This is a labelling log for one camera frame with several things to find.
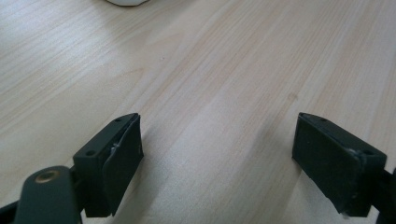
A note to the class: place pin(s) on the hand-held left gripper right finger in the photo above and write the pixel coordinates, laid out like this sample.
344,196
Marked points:
336,161

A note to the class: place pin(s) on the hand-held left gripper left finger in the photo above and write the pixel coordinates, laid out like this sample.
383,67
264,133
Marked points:
107,165

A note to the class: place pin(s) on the white round container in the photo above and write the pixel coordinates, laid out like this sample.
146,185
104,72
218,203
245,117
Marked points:
127,2

